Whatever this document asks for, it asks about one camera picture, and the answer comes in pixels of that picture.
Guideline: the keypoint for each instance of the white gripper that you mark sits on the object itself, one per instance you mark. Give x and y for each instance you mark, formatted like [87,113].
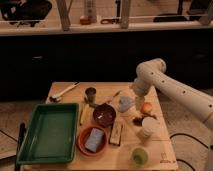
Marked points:
[139,101]

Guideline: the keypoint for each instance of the light blue towel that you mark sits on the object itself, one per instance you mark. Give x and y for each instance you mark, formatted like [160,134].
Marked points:
[125,103]

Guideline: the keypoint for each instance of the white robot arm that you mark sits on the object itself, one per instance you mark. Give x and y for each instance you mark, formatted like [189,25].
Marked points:
[152,73]

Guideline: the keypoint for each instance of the green plastic tray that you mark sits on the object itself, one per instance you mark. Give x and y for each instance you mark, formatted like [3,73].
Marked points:
[51,135]

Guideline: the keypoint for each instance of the red yellow apple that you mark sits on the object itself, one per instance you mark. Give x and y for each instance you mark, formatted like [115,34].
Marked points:
[146,108]

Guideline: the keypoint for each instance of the dark brown scattered item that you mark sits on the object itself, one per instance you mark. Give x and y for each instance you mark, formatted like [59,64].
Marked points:
[137,121]

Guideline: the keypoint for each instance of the white paper cup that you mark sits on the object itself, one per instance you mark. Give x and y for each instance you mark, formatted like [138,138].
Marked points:
[149,126]

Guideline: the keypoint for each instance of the dark maroon bowl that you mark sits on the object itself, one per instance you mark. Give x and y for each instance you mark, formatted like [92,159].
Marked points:
[104,115]

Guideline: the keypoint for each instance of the wooden block brush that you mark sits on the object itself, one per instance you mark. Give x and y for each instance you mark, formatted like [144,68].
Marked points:
[115,136]

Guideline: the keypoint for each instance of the dark metal cup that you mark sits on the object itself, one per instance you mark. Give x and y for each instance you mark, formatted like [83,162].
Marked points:
[90,94]

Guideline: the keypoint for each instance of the blue sponge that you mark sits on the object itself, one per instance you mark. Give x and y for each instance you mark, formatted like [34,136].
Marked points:
[94,139]

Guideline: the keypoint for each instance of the orange plate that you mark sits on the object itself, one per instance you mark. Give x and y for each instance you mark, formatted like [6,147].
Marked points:
[83,136]

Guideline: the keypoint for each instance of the red object on shelf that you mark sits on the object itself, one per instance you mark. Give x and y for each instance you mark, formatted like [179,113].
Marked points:
[84,21]

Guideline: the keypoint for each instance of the black office chair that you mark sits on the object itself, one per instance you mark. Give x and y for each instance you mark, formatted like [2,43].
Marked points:
[29,12]

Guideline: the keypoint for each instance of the thin dark handled utensil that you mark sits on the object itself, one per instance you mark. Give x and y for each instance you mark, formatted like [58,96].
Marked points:
[111,99]

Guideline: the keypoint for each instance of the yellow handled knife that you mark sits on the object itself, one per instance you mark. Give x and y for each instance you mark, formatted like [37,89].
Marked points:
[83,114]

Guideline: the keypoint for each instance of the black clamp handle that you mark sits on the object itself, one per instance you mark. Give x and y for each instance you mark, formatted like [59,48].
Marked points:
[22,130]

